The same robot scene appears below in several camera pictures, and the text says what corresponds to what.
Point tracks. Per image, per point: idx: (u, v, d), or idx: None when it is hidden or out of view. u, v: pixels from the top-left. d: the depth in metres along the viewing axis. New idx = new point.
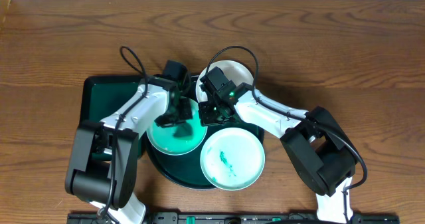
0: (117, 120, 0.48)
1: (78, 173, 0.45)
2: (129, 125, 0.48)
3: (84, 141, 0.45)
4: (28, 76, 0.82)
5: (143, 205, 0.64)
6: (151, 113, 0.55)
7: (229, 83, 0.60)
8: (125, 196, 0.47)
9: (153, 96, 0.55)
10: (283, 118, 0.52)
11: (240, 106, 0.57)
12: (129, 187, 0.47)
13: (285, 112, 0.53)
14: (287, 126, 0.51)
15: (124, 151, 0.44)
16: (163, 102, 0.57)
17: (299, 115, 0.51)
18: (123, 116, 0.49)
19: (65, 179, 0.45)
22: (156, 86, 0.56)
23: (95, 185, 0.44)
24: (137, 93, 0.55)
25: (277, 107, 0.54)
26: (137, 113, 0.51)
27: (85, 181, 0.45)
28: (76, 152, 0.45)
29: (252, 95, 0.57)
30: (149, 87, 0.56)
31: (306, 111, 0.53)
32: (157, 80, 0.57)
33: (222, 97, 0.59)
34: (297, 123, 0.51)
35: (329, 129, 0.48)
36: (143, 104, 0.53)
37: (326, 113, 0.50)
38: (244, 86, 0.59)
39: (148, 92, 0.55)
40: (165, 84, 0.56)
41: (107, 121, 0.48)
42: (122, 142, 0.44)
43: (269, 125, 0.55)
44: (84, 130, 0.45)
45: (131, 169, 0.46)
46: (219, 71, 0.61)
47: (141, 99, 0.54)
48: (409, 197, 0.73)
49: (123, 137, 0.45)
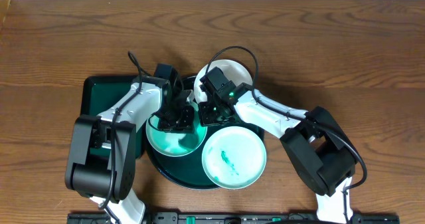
0: (113, 114, 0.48)
1: (77, 166, 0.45)
2: (126, 117, 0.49)
3: (82, 135, 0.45)
4: (30, 76, 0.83)
5: (142, 204, 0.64)
6: (147, 110, 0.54)
7: (228, 83, 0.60)
8: (126, 189, 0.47)
9: (147, 92, 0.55)
10: (282, 117, 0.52)
11: (240, 106, 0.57)
12: (129, 179, 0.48)
13: (285, 112, 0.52)
14: (287, 126, 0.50)
15: (123, 142, 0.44)
16: (157, 99, 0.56)
17: (299, 115, 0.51)
18: (119, 111, 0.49)
19: (64, 173, 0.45)
22: (150, 84, 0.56)
23: (95, 178, 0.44)
24: (130, 91, 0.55)
25: (276, 106, 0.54)
26: (133, 108, 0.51)
27: (84, 174, 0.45)
28: (75, 146, 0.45)
29: (252, 95, 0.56)
30: (142, 85, 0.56)
31: (306, 111, 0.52)
32: (151, 78, 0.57)
33: (222, 97, 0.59)
34: (296, 123, 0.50)
35: (329, 130, 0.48)
36: (137, 100, 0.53)
37: (325, 113, 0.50)
38: (244, 85, 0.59)
39: (142, 88, 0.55)
40: (158, 82, 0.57)
41: (105, 115, 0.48)
42: (121, 133, 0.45)
43: (266, 122, 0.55)
44: (82, 124, 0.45)
45: (131, 161, 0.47)
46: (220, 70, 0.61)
47: (135, 95, 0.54)
48: (410, 196, 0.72)
49: (121, 129, 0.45)
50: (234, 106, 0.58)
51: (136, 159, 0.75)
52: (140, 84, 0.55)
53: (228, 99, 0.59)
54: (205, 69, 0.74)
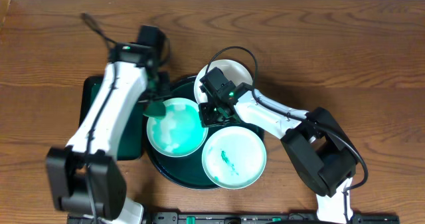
0: (86, 139, 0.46)
1: (62, 197, 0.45)
2: (101, 139, 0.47)
3: (56, 171, 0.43)
4: (30, 76, 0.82)
5: (139, 206, 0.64)
6: (130, 100, 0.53)
7: (228, 83, 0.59)
8: (118, 206, 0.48)
9: (124, 84, 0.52)
10: (283, 119, 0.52)
11: (239, 107, 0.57)
12: (120, 196, 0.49)
13: (286, 112, 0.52)
14: (288, 127, 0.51)
15: (99, 177, 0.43)
16: (139, 81, 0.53)
17: (300, 116, 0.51)
18: (92, 133, 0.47)
19: (53, 205, 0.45)
22: (126, 62, 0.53)
23: (84, 208, 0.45)
24: (107, 82, 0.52)
25: (276, 106, 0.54)
26: (108, 122, 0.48)
27: (72, 205, 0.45)
28: (54, 184, 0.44)
29: (252, 94, 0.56)
30: (117, 71, 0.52)
31: (307, 111, 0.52)
32: (127, 55, 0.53)
33: (222, 97, 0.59)
34: (297, 123, 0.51)
35: (329, 130, 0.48)
36: (113, 100, 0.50)
37: (326, 114, 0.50)
38: (244, 85, 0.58)
39: (118, 76, 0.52)
40: (137, 58, 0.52)
41: (77, 143, 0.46)
42: (95, 169, 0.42)
43: (265, 122, 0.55)
44: (52, 163, 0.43)
45: (116, 185, 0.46)
46: (219, 71, 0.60)
47: (110, 92, 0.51)
48: (409, 196, 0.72)
49: (97, 162, 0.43)
50: (234, 106, 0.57)
51: (136, 159, 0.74)
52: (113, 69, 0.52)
53: (227, 100, 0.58)
54: (205, 70, 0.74)
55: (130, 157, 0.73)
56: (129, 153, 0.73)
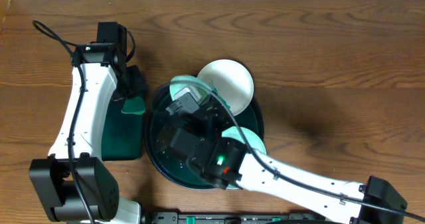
0: (67, 146, 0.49)
1: (54, 205, 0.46)
2: (82, 144, 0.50)
3: (42, 180, 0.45)
4: (29, 76, 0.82)
5: (136, 203, 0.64)
6: (103, 101, 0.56)
7: (201, 143, 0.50)
8: (113, 207, 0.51)
9: (95, 85, 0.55)
10: (335, 203, 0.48)
11: (250, 185, 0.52)
12: (113, 194, 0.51)
13: (337, 193, 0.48)
14: (348, 215, 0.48)
15: (87, 179, 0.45)
16: (109, 80, 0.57)
17: (356, 197, 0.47)
18: (72, 139, 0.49)
19: (48, 215, 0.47)
22: (91, 62, 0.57)
23: (78, 211, 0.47)
24: (76, 87, 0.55)
25: (310, 183, 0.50)
26: (85, 127, 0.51)
27: (66, 211, 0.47)
28: (43, 193, 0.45)
29: (268, 170, 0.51)
30: (85, 73, 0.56)
31: (359, 183, 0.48)
32: (89, 56, 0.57)
33: (206, 169, 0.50)
34: (358, 207, 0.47)
35: (396, 210, 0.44)
36: (89, 104, 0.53)
37: (381, 187, 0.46)
38: (230, 144, 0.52)
39: (85, 78, 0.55)
40: (102, 56, 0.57)
41: (58, 152, 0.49)
42: (83, 171, 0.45)
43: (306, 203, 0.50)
44: (37, 172, 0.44)
45: (107, 186, 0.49)
46: (184, 128, 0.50)
47: (82, 94, 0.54)
48: (408, 196, 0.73)
49: (82, 165, 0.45)
50: (238, 182, 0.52)
51: (136, 159, 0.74)
52: (80, 72, 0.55)
53: (217, 171, 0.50)
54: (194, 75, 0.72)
55: (130, 157, 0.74)
56: (129, 153, 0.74)
